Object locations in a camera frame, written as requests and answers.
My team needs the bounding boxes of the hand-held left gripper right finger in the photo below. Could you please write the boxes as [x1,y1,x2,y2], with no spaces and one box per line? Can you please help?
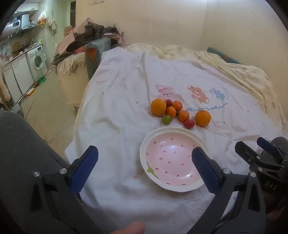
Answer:
[188,147,267,234]

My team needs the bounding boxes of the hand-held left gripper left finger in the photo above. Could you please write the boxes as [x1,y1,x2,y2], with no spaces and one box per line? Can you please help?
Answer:
[29,145,99,213]

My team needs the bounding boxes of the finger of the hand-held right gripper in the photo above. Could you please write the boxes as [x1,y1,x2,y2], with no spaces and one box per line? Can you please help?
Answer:
[256,137,288,161]
[234,141,264,167]

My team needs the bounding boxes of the pink speckled plate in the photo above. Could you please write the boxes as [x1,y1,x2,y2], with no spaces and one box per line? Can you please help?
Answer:
[139,127,213,192]

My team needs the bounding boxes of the large orange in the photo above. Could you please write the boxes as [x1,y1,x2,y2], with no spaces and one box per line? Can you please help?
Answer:
[195,110,212,127]
[150,98,167,117]

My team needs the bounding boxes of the person's left hand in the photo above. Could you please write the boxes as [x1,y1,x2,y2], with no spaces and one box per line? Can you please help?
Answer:
[111,221,146,234]

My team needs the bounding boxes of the cream patterned quilt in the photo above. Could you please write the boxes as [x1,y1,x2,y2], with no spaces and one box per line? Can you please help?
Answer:
[123,43,285,133]

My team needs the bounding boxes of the white cartoon printed blanket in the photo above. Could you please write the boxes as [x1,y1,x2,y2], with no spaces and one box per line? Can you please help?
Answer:
[65,47,276,234]

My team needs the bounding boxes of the teal pillow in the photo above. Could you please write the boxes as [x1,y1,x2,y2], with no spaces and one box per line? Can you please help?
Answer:
[207,46,242,65]

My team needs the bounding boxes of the teal grey cushion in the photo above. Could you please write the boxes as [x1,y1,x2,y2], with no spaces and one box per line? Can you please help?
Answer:
[85,37,113,80]

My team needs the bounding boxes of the white kitchen cabinets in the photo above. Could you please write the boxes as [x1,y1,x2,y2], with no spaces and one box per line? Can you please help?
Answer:
[2,53,34,102]

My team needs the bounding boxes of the white washing machine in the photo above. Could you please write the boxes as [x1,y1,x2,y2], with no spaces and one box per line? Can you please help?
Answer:
[25,46,48,80]

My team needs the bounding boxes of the pile of dark clothes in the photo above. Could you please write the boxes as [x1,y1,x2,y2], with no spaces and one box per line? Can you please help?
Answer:
[52,24,117,66]

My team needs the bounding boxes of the pink cloth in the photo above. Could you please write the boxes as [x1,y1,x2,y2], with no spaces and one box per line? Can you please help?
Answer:
[55,18,123,55]

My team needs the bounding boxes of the hanging cloth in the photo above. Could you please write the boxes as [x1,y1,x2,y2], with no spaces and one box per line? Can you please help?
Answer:
[48,19,57,35]

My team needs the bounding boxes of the dark door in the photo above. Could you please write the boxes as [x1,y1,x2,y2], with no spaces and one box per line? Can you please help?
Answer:
[70,1,77,27]

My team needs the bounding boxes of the hanging plastic bag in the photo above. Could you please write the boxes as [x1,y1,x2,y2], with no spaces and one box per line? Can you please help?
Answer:
[37,9,49,25]

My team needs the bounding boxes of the silver range hood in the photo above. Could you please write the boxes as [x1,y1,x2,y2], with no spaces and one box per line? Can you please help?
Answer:
[4,13,37,32]

